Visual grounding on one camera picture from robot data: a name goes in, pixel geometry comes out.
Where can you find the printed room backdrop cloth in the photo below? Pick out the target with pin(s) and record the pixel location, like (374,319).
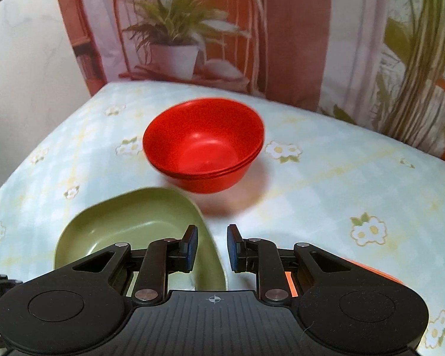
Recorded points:
(300,26)

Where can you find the orange square plate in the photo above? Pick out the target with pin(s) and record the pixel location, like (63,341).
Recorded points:
(374,271)

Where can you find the floral checked tablecloth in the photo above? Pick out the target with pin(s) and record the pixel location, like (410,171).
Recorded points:
(319,178)

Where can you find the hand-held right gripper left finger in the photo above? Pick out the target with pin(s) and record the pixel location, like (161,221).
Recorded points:
(191,252)

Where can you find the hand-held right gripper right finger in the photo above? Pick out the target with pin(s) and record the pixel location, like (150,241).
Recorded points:
(233,250)

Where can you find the green square plate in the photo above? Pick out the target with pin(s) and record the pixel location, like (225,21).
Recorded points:
(126,222)

